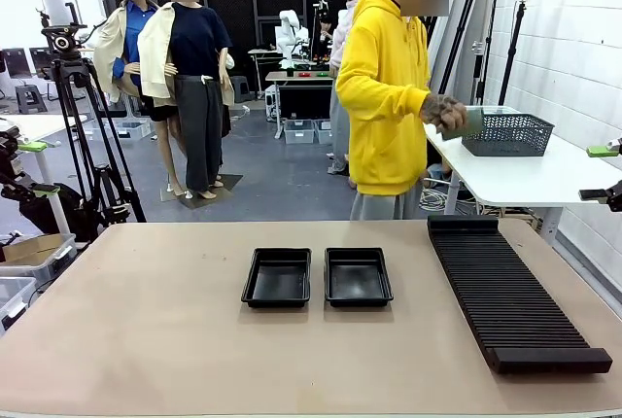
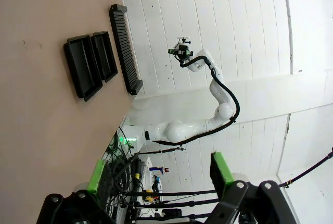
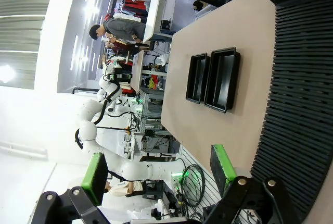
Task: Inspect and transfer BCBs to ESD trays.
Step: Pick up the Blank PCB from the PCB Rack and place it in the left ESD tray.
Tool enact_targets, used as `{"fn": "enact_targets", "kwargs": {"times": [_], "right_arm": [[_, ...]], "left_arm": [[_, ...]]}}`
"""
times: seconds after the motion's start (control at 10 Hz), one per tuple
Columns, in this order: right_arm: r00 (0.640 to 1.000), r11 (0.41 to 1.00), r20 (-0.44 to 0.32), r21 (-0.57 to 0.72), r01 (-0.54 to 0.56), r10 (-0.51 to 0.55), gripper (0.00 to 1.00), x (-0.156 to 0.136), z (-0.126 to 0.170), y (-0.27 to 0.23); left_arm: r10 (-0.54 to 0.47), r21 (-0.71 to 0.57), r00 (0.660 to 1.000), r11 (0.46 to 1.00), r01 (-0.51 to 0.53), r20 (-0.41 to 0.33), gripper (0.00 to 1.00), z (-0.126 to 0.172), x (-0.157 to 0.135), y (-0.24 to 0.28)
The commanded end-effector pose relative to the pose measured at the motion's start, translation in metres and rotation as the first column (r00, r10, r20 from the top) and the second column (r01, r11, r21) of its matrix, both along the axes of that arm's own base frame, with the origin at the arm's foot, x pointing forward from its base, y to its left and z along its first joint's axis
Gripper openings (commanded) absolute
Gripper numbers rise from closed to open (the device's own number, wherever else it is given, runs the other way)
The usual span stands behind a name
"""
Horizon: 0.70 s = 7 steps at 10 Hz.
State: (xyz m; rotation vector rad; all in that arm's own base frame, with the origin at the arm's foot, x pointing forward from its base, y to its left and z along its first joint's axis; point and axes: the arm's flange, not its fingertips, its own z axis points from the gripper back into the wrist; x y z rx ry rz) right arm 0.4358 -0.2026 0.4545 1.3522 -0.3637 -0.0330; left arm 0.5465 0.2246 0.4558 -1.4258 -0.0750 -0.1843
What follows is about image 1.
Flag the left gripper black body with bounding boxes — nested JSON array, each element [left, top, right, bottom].
[[0, 130, 23, 184]]

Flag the black ESD tray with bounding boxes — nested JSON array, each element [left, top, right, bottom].
[[240, 247, 313, 310], [323, 246, 395, 308]]

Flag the person's right forearm yellow sleeve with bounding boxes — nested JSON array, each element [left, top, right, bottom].
[[337, 75, 432, 117]]

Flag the person's tattooed right hand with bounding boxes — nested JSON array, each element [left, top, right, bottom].
[[420, 93, 470, 141]]

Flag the black bag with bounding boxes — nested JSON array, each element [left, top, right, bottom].
[[0, 183, 101, 244]]

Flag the black step stool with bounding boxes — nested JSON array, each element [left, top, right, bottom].
[[14, 83, 49, 115], [230, 76, 254, 102]]

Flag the brown cardboard box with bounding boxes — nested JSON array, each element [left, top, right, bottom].
[[2, 234, 64, 263]]

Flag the clear bin holding cardboard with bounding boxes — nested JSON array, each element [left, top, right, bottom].
[[0, 232, 78, 288]]

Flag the white side table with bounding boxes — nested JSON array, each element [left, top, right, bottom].
[[421, 105, 622, 247]]

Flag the grey woven plastic basket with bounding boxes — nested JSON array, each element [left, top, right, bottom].
[[460, 113, 556, 157]]

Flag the clear floor bin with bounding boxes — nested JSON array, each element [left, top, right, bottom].
[[116, 120, 153, 143]]

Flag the clear bin with black latch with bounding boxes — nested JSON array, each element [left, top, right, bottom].
[[0, 276, 39, 336]]

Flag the black light stand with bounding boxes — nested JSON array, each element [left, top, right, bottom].
[[498, 0, 530, 107]]

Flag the black slotted board rack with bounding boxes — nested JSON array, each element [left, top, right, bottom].
[[426, 214, 614, 375]]

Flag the white framed board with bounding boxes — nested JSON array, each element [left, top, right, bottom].
[[39, 0, 79, 25]]

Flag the mannequin blue shirt black hat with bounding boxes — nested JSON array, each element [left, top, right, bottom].
[[91, 0, 189, 198]]

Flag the black tall stand poles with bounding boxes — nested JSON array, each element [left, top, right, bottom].
[[434, 0, 504, 109]]

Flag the dark mannequin floor plate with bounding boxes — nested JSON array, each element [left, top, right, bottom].
[[159, 173, 244, 209]]

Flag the mannequin navy top grey trousers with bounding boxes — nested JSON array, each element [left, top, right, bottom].
[[137, 0, 237, 200]]

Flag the person in yellow hoodie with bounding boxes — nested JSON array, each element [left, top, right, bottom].
[[333, 0, 470, 222]]

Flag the clear storage bin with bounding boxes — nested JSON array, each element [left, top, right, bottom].
[[314, 119, 334, 145], [283, 119, 316, 145]]

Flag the background table with black panel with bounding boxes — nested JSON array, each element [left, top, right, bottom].
[[264, 70, 337, 140]]

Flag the black camera tripod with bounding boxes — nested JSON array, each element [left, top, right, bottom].
[[51, 57, 147, 225]]

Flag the white cable bundle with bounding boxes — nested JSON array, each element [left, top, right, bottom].
[[420, 177, 487, 210]]

